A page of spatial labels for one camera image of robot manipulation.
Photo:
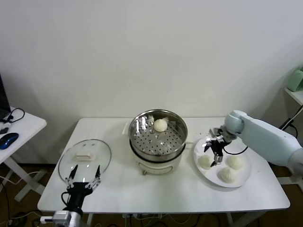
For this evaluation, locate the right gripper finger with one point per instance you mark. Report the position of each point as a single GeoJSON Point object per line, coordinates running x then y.
{"type": "Point", "coordinates": [218, 159]}
{"type": "Point", "coordinates": [208, 144]}

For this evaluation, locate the white shelf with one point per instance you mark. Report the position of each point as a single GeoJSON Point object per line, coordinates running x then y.
{"type": "Point", "coordinates": [296, 95]}

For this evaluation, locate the white power strip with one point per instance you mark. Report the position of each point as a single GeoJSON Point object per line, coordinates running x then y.
{"type": "Point", "coordinates": [142, 216]}

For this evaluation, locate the stainless steel steamer basket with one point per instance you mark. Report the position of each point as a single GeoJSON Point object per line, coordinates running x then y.
{"type": "Point", "coordinates": [156, 144]}

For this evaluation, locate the white steamed baozi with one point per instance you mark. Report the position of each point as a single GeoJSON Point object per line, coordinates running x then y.
{"type": "Point", "coordinates": [226, 175]}
{"type": "Point", "coordinates": [160, 125]}
{"type": "Point", "coordinates": [204, 162]}
{"type": "Point", "coordinates": [235, 162]}

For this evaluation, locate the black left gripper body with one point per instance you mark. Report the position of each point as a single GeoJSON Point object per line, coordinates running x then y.
{"type": "Point", "coordinates": [79, 195]}

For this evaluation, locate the white round plate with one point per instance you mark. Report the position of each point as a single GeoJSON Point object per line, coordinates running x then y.
{"type": "Point", "coordinates": [210, 176]}

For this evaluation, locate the round glass pot lid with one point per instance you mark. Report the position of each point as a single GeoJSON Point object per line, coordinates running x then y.
{"type": "Point", "coordinates": [82, 156]}

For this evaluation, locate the blue computer mouse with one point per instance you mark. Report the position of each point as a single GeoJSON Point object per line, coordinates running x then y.
{"type": "Point", "coordinates": [8, 140]}

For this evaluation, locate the white side table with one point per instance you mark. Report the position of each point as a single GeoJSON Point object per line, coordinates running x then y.
{"type": "Point", "coordinates": [28, 123]}

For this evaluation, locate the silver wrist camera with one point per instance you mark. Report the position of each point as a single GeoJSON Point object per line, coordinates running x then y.
{"type": "Point", "coordinates": [215, 132]}
{"type": "Point", "coordinates": [62, 217]}

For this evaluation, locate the pale green box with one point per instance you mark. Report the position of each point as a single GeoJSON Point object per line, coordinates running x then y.
{"type": "Point", "coordinates": [296, 80]}

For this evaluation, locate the white electric cooker base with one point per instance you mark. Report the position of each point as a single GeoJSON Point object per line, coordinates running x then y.
{"type": "Point", "coordinates": [156, 168]}

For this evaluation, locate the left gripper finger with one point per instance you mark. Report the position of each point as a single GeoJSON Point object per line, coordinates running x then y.
{"type": "Point", "coordinates": [96, 178]}
{"type": "Point", "coordinates": [71, 177]}

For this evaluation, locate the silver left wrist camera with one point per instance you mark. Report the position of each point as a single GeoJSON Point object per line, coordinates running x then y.
{"type": "Point", "coordinates": [62, 217]}

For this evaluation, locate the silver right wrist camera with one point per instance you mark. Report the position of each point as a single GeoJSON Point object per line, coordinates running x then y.
{"type": "Point", "coordinates": [215, 132]}

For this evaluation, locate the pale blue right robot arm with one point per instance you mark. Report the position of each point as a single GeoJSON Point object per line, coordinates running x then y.
{"type": "Point", "coordinates": [265, 139]}

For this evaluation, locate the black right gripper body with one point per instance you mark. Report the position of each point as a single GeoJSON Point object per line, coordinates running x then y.
{"type": "Point", "coordinates": [217, 146]}

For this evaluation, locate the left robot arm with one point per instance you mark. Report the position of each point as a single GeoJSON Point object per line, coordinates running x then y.
{"type": "Point", "coordinates": [77, 218]}

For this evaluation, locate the small dark gadget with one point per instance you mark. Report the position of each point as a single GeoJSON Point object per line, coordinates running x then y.
{"type": "Point", "coordinates": [4, 130]}

